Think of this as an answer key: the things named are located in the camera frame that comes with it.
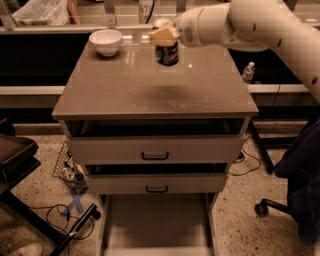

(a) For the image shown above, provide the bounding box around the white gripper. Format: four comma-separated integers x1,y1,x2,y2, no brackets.
148,7,203,47

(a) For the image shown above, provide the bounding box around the pepsi can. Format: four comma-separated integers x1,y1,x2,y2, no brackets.
153,18,179,66

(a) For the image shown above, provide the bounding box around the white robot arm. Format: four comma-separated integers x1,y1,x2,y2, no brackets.
148,0,320,101

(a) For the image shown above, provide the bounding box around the grey drawer cabinet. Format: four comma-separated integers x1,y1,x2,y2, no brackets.
51,27,259,256

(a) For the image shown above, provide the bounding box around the open bottom drawer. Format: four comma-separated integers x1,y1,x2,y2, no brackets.
96,194,218,256

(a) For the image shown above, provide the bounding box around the white ceramic bowl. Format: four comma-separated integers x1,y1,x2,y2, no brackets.
89,29,122,56

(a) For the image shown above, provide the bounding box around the clear plastic water bottle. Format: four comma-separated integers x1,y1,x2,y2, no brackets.
242,62,255,84

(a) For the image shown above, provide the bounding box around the white plastic bag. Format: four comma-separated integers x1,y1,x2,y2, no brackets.
12,0,80,26

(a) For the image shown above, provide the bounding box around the office chair with dark jacket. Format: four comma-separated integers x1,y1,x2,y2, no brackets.
255,120,320,246

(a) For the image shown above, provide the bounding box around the black bar on floor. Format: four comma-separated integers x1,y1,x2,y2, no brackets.
50,204,101,256

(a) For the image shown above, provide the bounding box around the dark brown chair left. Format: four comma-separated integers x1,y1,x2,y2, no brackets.
0,119,63,245

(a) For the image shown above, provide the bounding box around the white shoe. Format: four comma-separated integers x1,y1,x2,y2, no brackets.
8,243,43,256

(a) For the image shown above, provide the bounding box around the top drawer with handle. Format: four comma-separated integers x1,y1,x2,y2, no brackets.
63,117,248,165

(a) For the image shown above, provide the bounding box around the drawer with handle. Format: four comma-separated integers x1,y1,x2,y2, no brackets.
86,163,227,194
63,117,248,165

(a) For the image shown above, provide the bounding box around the black cable on floor right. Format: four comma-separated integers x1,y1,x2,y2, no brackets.
229,136,262,177

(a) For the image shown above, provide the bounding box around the black cable on floor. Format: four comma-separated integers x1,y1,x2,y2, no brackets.
229,136,262,177
27,203,96,242

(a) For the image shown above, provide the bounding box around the middle drawer with handle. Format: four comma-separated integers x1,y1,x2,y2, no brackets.
86,163,227,194

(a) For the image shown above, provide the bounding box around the wire basket with items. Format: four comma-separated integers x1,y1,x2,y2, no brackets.
52,143,87,189

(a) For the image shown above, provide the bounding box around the black cable on floor left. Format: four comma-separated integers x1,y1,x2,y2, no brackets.
27,203,96,242

